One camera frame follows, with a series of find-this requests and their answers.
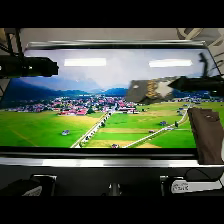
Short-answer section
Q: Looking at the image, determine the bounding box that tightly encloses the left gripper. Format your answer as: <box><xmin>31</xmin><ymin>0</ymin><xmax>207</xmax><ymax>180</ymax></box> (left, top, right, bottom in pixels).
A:
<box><xmin>14</xmin><ymin>56</ymin><xmax>47</xmax><ymax>79</ymax></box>

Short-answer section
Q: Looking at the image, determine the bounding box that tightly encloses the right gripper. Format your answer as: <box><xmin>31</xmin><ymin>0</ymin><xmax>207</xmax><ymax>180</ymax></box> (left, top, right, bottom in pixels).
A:
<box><xmin>182</xmin><ymin>75</ymin><xmax>214</xmax><ymax>96</ymax></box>

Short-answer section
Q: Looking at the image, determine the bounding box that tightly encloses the grey printed garment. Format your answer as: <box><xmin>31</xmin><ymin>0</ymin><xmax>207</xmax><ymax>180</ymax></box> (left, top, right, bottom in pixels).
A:
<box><xmin>124</xmin><ymin>76</ymin><xmax>182</xmax><ymax>105</ymax></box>

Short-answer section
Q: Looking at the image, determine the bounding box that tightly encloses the brown garment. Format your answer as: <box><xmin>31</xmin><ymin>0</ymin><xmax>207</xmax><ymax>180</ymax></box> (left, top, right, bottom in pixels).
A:
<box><xmin>186</xmin><ymin>106</ymin><xmax>224</xmax><ymax>165</ymax></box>

